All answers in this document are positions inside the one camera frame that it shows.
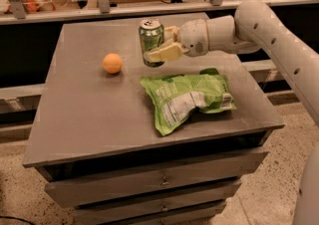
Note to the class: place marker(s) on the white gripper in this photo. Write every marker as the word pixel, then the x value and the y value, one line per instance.
pixel 193 37

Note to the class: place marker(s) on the green soda can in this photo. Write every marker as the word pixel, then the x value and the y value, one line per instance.
pixel 151 37

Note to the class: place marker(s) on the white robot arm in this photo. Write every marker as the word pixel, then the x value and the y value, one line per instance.
pixel 253 27

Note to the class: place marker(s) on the green chip bag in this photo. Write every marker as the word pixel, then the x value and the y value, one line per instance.
pixel 176 97

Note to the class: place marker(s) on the orange fruit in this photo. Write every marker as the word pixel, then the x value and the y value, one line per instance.
pixel 112 63

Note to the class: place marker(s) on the grey drawer cabinet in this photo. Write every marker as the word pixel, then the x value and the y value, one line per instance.
pixel 94 137

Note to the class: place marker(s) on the top drawer knob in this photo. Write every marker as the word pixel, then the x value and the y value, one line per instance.
pixel 164 182

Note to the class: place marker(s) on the drawer knob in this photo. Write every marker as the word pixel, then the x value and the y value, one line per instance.
pixel 164 208
pixel 164 182

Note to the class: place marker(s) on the middle drawer knob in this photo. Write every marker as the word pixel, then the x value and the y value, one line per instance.
pixel 164 208

